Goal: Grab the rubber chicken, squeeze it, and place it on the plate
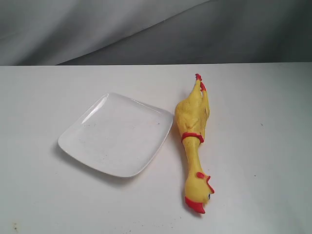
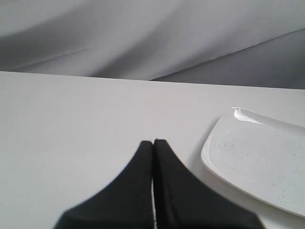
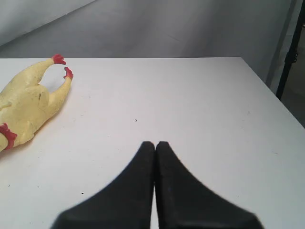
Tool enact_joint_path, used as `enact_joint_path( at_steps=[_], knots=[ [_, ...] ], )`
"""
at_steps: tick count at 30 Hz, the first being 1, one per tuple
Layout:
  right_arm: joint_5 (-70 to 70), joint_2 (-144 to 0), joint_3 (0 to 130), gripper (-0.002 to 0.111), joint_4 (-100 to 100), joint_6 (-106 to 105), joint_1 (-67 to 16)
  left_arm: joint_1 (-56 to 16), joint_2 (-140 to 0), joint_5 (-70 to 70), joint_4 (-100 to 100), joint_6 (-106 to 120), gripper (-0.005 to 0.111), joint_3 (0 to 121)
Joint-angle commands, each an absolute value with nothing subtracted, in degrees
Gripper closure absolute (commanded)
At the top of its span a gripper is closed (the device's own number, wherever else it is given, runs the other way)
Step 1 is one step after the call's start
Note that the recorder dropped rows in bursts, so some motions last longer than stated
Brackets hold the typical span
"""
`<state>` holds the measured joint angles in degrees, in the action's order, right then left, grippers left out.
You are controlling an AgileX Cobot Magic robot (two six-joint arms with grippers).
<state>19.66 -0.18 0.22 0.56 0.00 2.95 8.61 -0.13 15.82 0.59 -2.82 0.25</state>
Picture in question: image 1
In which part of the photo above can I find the yellow rubber chicken toy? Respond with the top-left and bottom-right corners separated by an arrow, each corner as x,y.
175,74 -> 215,214

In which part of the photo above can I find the white square plate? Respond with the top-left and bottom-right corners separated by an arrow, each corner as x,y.
58,93 -> 173,178

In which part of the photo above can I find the grey backdrop cloth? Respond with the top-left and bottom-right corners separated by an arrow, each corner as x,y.
0,0 -> 312,65

